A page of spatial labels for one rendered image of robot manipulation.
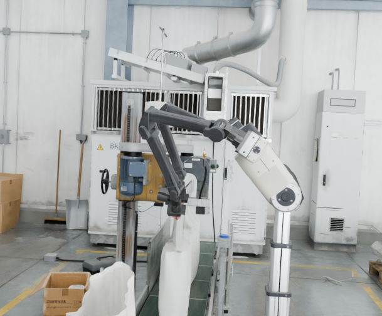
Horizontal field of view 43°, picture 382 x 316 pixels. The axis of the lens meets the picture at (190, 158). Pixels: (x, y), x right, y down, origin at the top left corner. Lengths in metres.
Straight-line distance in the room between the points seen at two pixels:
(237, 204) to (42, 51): 3.85
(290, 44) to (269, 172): 4.08
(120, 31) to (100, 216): 2.62
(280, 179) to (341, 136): 4.36
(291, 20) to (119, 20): 2.38
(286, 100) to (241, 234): 1.78
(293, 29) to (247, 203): 2.24
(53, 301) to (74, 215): 3.46
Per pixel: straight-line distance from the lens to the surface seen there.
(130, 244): 3.43
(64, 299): 4.08
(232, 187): 5.97
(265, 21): 5.55
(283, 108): 6.27
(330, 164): 6.77
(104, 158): 6.15
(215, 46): 5.76
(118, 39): 7.10
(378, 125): 7.52
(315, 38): 7.46
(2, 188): 7.22
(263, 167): 2.40
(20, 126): 7.94
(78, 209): 7.42
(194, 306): 3.29
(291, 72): 6.32
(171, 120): 2.34
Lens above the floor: 1.50
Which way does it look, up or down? 3 degrees down
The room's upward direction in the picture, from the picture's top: 3 degrees clockwise
